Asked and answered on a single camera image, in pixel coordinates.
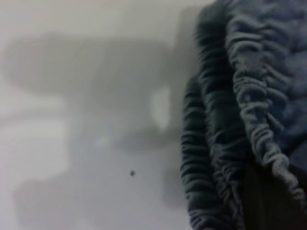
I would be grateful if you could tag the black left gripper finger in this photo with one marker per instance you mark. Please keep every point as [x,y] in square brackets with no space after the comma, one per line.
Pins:
[263,206]

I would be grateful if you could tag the blue denim printed pants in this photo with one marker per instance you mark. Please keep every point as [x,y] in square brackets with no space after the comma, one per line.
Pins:
[216,119]

